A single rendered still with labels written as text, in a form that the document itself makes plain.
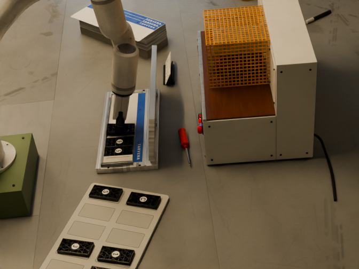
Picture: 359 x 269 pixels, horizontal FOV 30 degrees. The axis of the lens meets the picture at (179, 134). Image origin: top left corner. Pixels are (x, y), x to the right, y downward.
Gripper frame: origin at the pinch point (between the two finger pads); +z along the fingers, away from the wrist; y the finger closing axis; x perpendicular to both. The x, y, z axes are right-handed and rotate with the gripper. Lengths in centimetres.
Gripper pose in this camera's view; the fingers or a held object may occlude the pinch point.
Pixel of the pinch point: (119, 124)
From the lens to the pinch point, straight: 236.4
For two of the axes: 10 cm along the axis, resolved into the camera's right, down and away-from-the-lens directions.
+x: 9.9, 0.9, 0.8
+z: -1.2, 7.7, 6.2
